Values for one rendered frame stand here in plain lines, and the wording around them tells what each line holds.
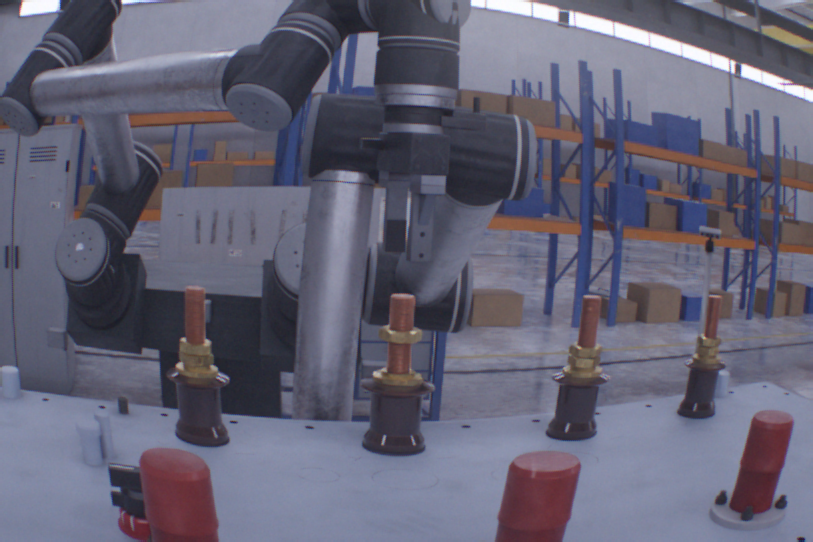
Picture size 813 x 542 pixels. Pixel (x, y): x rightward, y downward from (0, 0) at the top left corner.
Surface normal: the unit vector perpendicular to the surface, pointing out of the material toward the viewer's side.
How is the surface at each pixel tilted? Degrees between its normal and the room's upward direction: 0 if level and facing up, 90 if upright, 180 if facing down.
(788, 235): 90
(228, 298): 90
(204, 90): 109
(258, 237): 90
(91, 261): 63
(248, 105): 144
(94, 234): 57
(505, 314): 90
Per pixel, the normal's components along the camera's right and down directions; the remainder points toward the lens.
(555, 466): 0.07, -0.98
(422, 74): 0.08, 0.13
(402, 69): -0.30, 0.11
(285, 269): 0.03, -0.33
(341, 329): 0.45, 0.09
